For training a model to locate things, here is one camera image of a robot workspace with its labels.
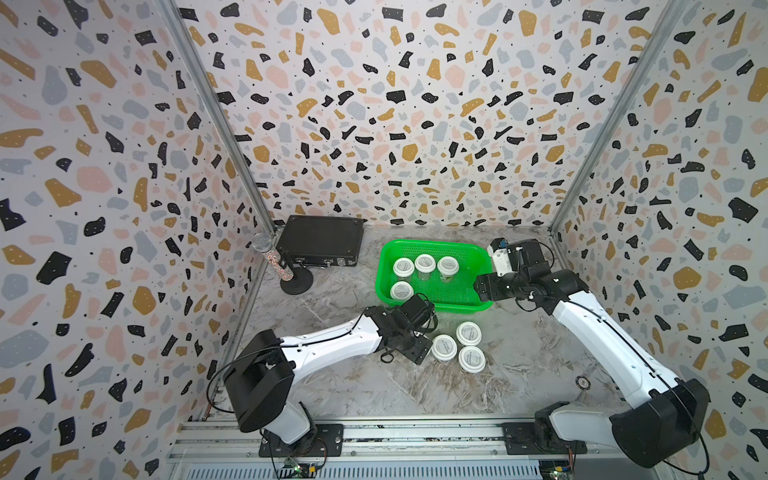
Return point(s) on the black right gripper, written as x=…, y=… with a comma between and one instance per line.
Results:
x=492, y=293

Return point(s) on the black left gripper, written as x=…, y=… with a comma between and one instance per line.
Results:
x=421, y=350

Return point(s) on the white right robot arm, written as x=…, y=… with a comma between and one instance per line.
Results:
x=665, y=413

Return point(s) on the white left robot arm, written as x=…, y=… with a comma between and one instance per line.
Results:
x=259, y=381

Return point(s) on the green plastic basket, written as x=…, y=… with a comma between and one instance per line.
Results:
x=457, y=296

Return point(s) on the black microphone stand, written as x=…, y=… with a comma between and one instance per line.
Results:
x=295, y=279

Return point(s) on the black ribbed hard case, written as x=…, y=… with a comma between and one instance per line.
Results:
x=321, y=241

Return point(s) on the rhinestone silver microphone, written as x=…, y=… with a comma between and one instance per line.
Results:
x=264, y=244

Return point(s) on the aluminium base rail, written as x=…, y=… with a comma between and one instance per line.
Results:
x=399, y=447

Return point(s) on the aluminium corner post right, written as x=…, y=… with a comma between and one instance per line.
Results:
x=663, y=29

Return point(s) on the aluminium corner post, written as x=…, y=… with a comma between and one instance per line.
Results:
x=663, y=29
x=168, y=10

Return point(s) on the aluminium corner post left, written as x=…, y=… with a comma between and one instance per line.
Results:
x=168, y=10

